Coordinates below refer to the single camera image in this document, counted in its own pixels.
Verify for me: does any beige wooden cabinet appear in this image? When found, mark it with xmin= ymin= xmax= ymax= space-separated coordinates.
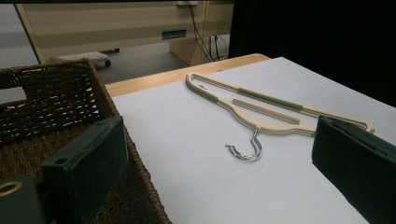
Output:
xmin=15 ymin=0 xmax=235 ymax=67

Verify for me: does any cream plastic clothes hanger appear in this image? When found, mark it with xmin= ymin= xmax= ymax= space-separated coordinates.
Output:
xmin=185 ymin=74 xmax=375 ymax=162
xmin=185 ymin=72 xmax=375 ymax=162

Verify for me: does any black curtain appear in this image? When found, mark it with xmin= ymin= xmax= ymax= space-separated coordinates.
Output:
xmin=228 ymin=0 xmax=396 ymax=107

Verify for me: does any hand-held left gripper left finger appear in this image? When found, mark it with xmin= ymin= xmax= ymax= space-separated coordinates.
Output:
xmin=41 ymin=116 xmax=130 ymax=224

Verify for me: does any black cable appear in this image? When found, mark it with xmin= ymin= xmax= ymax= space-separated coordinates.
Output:
xmin=184 ymin=0 xmax=216 ymax=63

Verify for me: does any brown wicker basket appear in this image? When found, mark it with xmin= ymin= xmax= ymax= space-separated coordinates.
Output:
xmin=0 ymin=58 xmax=172 ymax=224

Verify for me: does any white wheeled dolly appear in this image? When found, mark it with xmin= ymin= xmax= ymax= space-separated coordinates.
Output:
xmin=49 ymin=48 xmax=121 ymax=68

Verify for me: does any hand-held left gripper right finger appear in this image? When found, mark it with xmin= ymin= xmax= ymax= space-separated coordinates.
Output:
xmin=311 ymin=115 xmax=396 ymax=224

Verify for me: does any white wall socket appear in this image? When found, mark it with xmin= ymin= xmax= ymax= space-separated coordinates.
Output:
xmin=208 ymin=34 xmax=231 ymax=61

